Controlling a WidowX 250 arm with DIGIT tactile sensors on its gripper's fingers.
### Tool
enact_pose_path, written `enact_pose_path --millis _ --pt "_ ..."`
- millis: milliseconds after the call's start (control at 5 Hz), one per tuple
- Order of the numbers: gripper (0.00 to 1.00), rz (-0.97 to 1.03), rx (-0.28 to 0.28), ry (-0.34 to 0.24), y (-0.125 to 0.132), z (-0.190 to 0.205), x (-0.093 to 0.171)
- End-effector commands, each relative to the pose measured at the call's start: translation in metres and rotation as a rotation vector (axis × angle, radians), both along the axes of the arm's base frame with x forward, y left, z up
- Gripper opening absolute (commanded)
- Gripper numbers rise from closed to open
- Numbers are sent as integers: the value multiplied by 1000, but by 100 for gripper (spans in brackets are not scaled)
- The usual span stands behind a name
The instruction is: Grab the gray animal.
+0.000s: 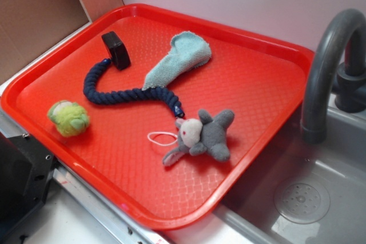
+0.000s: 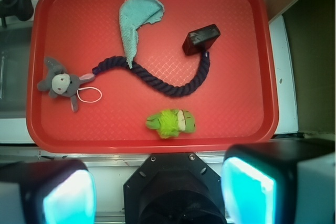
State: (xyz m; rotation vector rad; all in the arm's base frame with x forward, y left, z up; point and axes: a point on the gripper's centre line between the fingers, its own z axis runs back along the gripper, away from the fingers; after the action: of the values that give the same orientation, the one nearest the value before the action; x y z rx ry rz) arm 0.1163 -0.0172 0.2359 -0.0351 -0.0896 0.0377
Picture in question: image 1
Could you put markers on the red plastic tray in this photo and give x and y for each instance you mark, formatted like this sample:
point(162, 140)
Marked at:
point(261, 79)

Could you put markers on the gray plush mouse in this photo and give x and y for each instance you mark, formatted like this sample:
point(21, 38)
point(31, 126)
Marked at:
point(206, 134)

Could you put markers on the white elastic loop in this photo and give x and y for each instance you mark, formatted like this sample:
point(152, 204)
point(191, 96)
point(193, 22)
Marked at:
point(162, 138)

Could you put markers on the light blue cloth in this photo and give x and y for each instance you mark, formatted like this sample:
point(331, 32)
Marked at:
point(188, 51)

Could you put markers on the black rectangular block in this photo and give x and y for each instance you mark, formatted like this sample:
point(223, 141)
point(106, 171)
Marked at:
point(117, 50)

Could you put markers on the green plush ball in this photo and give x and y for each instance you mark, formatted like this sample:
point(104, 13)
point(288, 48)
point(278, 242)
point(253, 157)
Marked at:
point(69, 118)

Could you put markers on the gray toy sink basin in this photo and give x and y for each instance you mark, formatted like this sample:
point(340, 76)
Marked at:
point(294, 192)

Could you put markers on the gray toy faucet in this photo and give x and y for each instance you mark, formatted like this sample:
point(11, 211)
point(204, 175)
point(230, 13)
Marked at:
point(338, 67)

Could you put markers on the brown cardboard panel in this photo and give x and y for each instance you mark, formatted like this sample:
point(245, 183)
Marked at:
point(29, 28)

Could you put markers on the black metal bracket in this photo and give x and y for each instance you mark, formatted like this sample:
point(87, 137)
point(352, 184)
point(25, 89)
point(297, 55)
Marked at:
point(26, 170)

